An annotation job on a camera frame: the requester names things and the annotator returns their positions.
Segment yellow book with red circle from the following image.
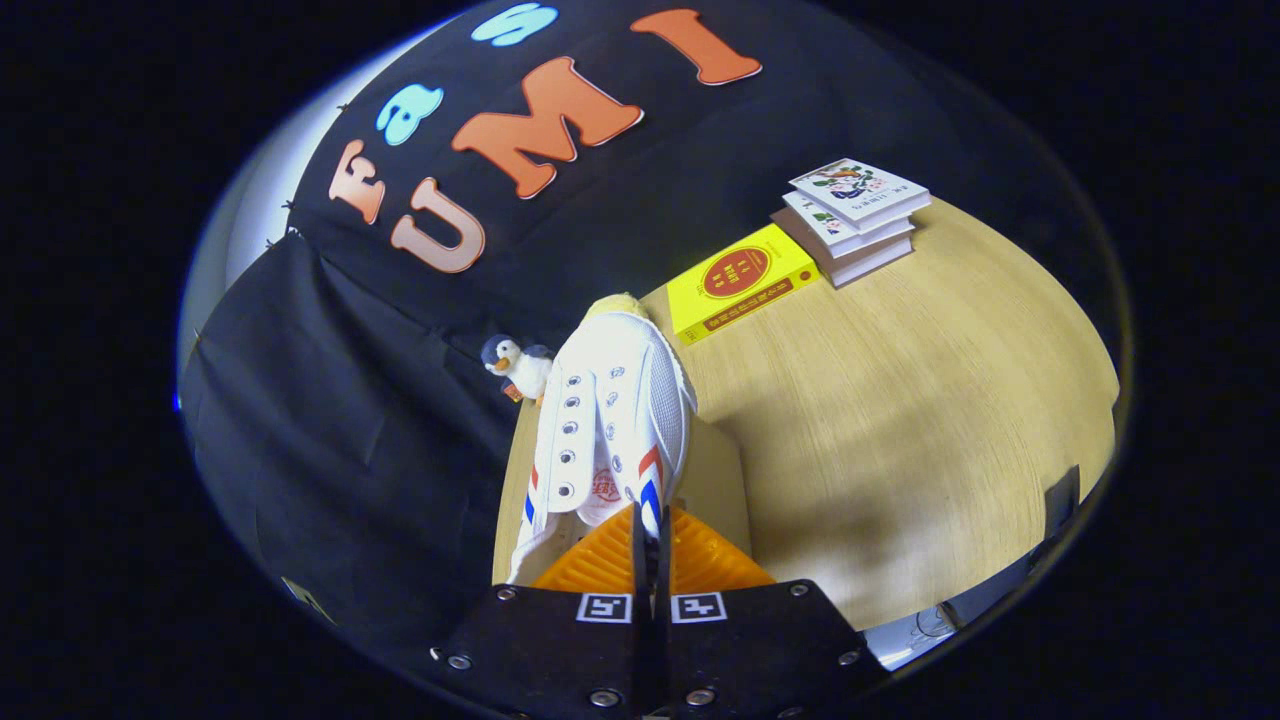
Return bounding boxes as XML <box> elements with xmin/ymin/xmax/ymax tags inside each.
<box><xmin>666</xmin><ymin>222</ymin><xmax>822</xmax><ymax>347</ymax></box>

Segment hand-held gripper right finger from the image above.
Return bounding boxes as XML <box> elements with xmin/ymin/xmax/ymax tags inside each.
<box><xmin>655</xmin><ymin>505</ymin><xmax>891</xmax><ymax>720</ymax></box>

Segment white canvas shoe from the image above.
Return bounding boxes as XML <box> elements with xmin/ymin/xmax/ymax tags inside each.
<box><xmin>504</xmin><ymin>311</ymin><xmax>699</xmax><ymax>587</ymax></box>

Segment yellow round plush ball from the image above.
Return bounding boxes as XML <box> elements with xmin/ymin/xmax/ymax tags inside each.
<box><xmin>583</xmin><ymin>292</ymin><xmax>653</xmax><ymax>327</ymax></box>

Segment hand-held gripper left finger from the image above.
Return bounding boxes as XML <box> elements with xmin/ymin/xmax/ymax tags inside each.
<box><xmin>430</xmin><ymin>503</ymin><xmax>653</xmax><ymax>720</ymax></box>

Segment black backdrop cloth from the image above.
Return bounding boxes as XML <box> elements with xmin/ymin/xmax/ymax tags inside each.
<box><xmin>180</xmin><ymin>0</ymin><xmax>1106</xmax><ymax>666</ymax></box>

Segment brown cover book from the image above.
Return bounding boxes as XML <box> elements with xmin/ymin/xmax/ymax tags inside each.
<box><xmin>769</xmin><ymin>208</ymin><xmax>915</xmax><ymax>290</ymax></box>

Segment cream fabric storage box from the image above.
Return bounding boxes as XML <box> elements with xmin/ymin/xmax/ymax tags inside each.
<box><xmin>672</xmin><ymin>418</ymin><xmax>754</xmax><ymax>559</ymax></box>

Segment white illustrated cover book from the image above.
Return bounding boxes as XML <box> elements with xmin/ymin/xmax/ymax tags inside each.
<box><xmin>788</xmin><ymin>157</ymin><xmax>933</xmax><ymax>230</ymax></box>
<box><xmin>780</xmin><ymin>190</ymin><xmax>917</xmax><ymax>258</ymax></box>

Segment penguin plush toy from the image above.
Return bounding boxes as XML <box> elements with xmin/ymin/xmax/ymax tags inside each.
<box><xmin>480</xmin><ymin>334</ymin><xmax>555</xmax><ymax>407</ymax></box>

